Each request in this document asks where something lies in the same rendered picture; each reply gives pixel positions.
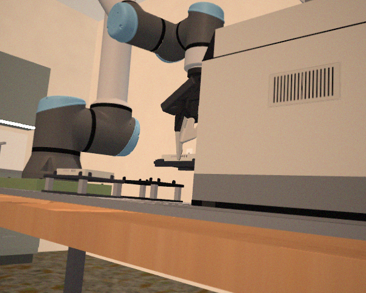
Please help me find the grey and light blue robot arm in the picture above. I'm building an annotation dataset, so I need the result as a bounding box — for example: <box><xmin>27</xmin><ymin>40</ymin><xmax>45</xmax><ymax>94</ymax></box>
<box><xmin>21</xmin><ymin>0</ymin><xmax>225</xmax><ymax>179</ymax></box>

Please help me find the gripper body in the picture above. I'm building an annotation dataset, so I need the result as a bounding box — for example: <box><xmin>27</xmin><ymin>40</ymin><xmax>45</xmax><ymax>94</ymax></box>
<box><xmin>181</xmin><ymin>67</ymin><xmax>202</xmax><ymax>123</ymax></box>

